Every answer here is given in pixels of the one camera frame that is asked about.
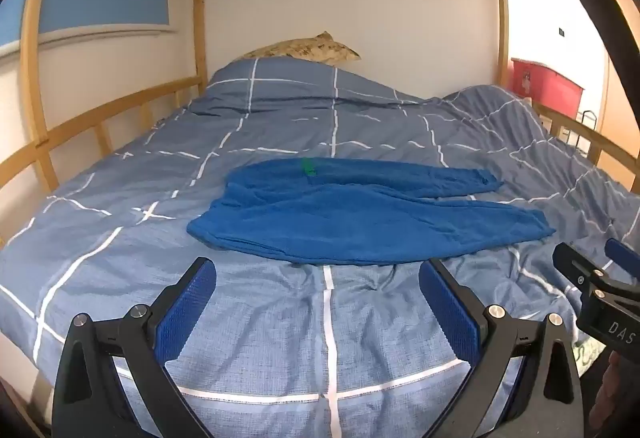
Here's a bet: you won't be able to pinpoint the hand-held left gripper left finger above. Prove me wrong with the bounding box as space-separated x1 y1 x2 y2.
52 257 221 438

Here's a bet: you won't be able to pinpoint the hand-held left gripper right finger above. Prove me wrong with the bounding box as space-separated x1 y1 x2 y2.
419 259 583 438

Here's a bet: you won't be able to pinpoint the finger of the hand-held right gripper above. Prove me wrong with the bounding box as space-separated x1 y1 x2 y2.
604 238 640 271
552 242 640 306

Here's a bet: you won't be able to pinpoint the blue pants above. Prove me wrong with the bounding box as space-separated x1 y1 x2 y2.
187 157 557 267

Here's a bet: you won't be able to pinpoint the person's right hand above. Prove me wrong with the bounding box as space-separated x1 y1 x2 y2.
590 350 627 426

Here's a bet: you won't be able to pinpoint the green cloth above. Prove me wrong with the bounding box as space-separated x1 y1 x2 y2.
570 340 601 379

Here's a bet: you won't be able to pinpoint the blue checked duvet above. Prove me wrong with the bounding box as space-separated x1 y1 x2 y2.
0 57 640 424

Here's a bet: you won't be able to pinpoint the red storage box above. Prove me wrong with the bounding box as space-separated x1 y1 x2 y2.
510 58 586 106

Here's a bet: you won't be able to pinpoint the beige patterned pillow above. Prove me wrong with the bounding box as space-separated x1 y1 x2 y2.
243 31 362 64

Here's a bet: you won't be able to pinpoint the black wire rack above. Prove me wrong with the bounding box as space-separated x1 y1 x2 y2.
577 110 601 151

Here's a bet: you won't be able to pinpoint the wooden bed frame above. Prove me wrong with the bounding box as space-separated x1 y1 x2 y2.
0 0 640 229

